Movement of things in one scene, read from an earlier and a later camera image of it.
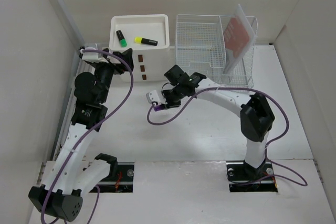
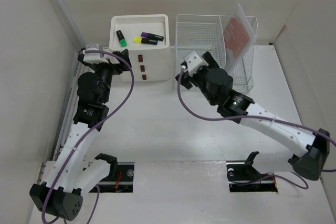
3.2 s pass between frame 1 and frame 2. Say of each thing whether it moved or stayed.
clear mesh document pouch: stayed
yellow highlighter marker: stayed
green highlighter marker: stayed
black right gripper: moved
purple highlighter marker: moved
